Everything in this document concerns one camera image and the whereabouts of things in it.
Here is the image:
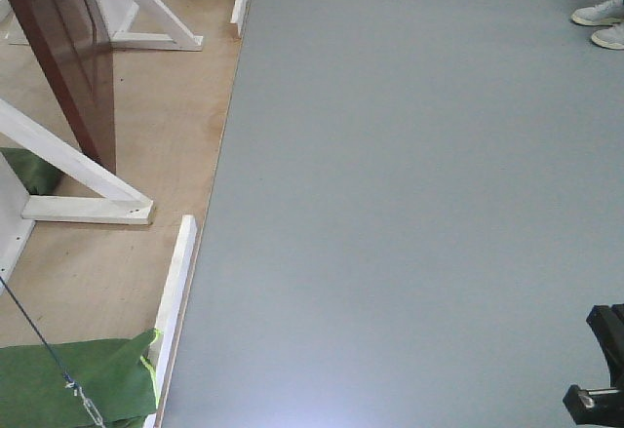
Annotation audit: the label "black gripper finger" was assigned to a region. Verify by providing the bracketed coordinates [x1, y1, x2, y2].
[563, 385, 623, 425]
[586, 303, 623, 385]

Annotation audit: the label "brown wooden door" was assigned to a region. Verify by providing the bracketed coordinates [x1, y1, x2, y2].
[9, 0, 116, 173]

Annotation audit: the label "white near door brace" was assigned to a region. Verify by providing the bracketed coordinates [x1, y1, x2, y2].
[1, 100, 154, 225]

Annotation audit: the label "white door brace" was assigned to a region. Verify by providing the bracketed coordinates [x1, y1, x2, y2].
[1, 100, 154, 225]
[8, 0, 203, 58]

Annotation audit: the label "white far door brace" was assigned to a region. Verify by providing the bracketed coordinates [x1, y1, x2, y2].
[8, 0, 203, 58]

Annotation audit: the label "white sneaker lower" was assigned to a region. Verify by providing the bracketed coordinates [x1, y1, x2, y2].
[591, 22, 624, 51]

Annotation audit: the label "white sneaker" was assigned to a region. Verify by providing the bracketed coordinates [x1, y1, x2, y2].
[591, 22, 624, 51]
[570, 0, 623, 26]

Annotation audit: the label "white sneaker upper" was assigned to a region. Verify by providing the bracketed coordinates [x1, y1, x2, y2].
[570, 0, 623, 26]

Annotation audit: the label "near green sandbag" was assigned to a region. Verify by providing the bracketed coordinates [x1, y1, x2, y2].
[1, 329, 160, 427]

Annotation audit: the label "plywood base board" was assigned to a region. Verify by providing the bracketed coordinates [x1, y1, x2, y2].
[1, 0, 242, 346]

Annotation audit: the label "green sandbag behind brace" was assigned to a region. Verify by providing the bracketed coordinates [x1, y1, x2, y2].
[1, 147, 62, 196]

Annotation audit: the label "near white edge rail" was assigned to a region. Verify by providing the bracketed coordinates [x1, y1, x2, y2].
[143, 214, 198, 427]

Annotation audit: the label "dark rope with turnbuckle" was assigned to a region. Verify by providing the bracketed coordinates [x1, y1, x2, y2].
[0, 276, 106, 428]

